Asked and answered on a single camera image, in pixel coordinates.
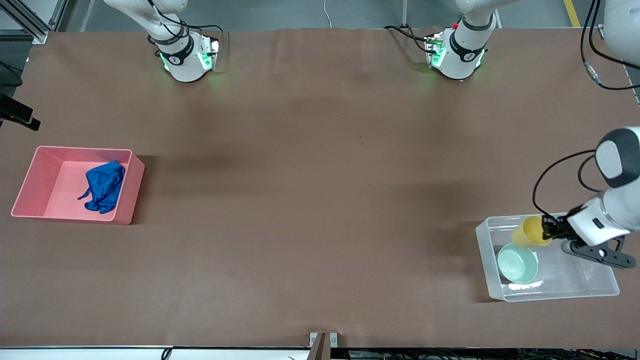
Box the green bowl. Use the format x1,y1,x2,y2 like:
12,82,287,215
496,243,540,285

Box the pink plastic box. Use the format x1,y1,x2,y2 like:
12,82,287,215
11,145,146,226

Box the clear plastic box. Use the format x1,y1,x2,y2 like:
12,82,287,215
475,214,621,303

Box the black left arm base cables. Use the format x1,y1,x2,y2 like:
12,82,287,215
383,24,437,54

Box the blue glove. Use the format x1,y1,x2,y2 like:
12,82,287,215
77,160,126,215

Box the black cable with metal connector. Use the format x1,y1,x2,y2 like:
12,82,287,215
579,0,640,92

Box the aluminium frame profile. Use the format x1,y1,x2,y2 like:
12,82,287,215
0,0,68,45

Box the metal table edge bracket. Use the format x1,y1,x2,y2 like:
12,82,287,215
308,332,339,360

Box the yellow cup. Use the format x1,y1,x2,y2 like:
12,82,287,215
510,215,554,249

